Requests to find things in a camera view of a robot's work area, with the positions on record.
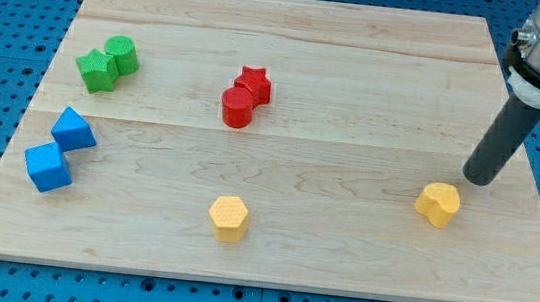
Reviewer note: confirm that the red star block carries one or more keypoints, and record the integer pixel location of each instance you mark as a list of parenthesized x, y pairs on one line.
[(256, 81)]

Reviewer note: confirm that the green star block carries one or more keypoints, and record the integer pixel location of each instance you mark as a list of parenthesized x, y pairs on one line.
[(98, 70)]

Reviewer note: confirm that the blue cube block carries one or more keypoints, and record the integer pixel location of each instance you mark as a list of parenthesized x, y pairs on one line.
[(47, 167)]

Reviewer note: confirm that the red cylinder block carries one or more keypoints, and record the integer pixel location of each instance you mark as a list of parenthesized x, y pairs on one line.
[(237, 107)]

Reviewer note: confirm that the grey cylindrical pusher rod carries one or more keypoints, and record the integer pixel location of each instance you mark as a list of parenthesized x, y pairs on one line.
[(507, 132)]

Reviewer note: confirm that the yellow heart block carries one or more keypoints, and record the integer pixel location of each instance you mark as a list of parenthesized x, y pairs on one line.
[(438, 202)]

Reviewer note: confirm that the blue triangle block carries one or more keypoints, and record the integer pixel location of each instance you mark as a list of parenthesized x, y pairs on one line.
[(72, 132)]

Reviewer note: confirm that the wooden board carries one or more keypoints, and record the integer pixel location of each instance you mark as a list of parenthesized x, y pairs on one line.
[(368, 105)]

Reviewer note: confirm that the yellow hexagon block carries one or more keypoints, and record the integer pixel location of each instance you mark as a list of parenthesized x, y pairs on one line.
[(229, 219)]

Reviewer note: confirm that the green cylinder block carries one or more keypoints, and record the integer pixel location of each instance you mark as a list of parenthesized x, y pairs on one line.
[(123, 50)]

